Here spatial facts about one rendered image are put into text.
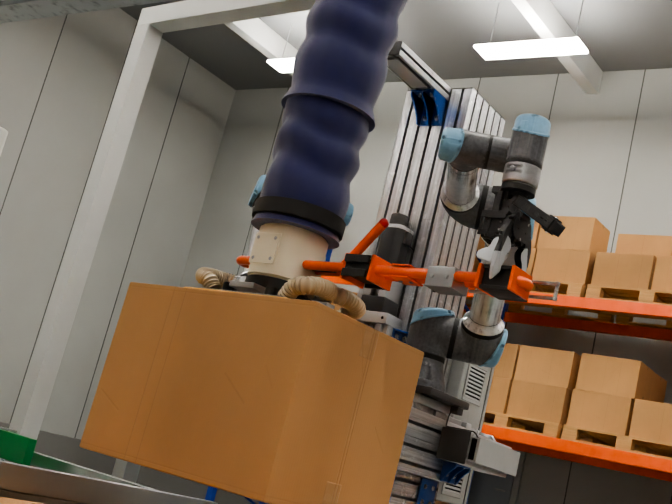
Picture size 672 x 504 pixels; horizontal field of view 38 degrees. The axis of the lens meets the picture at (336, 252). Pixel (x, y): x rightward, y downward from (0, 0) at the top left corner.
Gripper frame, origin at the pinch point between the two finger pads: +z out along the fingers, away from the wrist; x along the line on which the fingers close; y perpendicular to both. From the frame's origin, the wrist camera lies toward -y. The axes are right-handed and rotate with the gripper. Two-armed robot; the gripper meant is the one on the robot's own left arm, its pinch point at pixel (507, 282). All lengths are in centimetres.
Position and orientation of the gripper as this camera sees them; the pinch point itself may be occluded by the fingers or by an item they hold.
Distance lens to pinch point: 196.1
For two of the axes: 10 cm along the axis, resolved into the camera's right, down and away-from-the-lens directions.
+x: -6.1, -3.1, -7.3
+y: -7.5, -0.6, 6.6
